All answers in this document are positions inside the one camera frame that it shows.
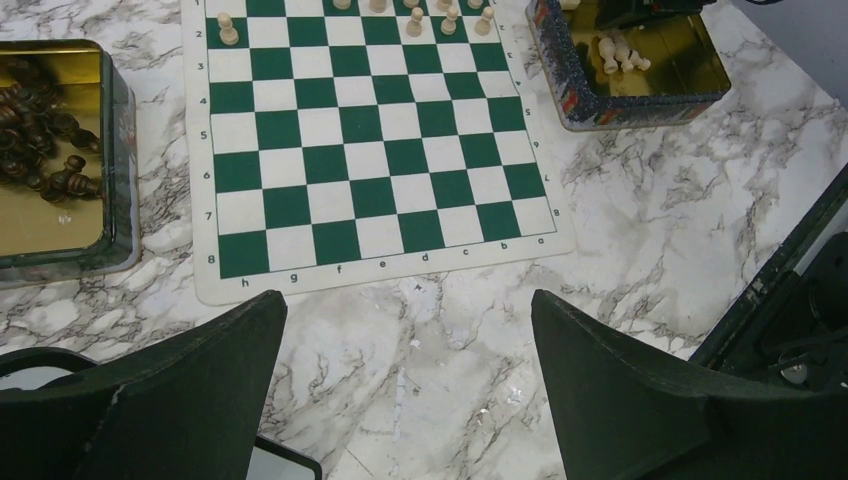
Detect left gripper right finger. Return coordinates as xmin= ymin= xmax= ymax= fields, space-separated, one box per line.
xmin=531 ymin=290 xmax=847 ymax=479

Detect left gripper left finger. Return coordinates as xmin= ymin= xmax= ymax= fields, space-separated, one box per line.
xmin=1 ymin=290 xmax=287 ymax=479

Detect light pawn chess piece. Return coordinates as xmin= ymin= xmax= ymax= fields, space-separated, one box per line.
xmin=474 ymin=6 xmax=494 ymax=36

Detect gold tin with dark pieces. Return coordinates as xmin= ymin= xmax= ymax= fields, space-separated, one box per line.
xmin=1 ymin=39 xmax=142 ymax=289

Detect green white chess board mat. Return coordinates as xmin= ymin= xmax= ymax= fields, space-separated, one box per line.
xmin=181 ymin=1 xmax=576 ymax=306

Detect pile of dark chess pieces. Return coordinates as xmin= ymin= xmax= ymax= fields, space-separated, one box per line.
xmin=1 ymin=56 xmax=105 ymax=205

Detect gold tin with light pieces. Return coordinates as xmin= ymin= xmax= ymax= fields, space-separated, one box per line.
xmin=524 ymin=1 xmax=731 ymax=132

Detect pile of light chess pieces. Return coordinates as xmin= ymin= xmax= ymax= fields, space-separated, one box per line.
xmin=598 ymin=32 xmax=652 ymax=75

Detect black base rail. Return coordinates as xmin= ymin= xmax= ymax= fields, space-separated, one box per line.
xmin=689 ymin=170 xmax=847 ymax=392

